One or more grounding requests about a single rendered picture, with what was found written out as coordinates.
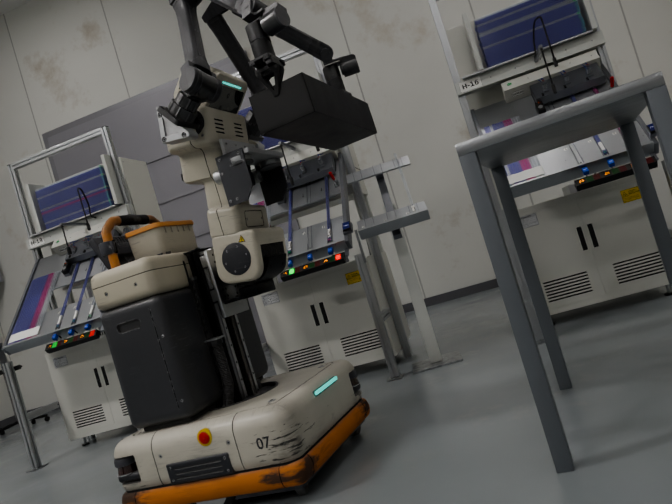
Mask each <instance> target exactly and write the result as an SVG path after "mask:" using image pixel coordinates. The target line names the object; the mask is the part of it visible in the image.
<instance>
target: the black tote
mask: <svg viewBox="0 0 672 504"><path fill-rule="evenodd" d="M249 101H250V104H251V107H252V110H253V113H254V116H255V119H256V122H257V125H258V128H259V131H260V134H261V136H266V137H271V138H276V139H281V140H286V141H290V142H295V143H300V144H305V145H310V146H315V147H320V148H324V149H329V150H334V151H335V150H338V149H340V148H342V147H345V146H347V145H350V144H352V143H355V142H357V141H359V140H362V139H364V138H367V137H369V136H371V135H374V134H376V133H377V130H376V127H375V124H374V121H373V118H372V115H371V112H370V109H369V106H368V103H366V102H364V101H362V100H360V99H358V98H355V97H353V96H351V95H349V94H347V93H345V92H343V91H341V90H339V89H337V88H334V87H332V86H330V85H328V84H326V83H324V82H322V81H320V80H318V79H315V78H313V77H311V76H309V75H307V74H305V73H303V72H301V73H299V74H297V75H295V76H293V77H290V78H288V79H286V80H284V81H282V82H280V89H279V95H278V96H276V97H275V96H274V95H273V94H272V93H271V92H270V91H269V90H268V88H267V89H265V90H263V91H261V92H259V93H257V94H255V95H253V96H251V97H249Z"/></svg>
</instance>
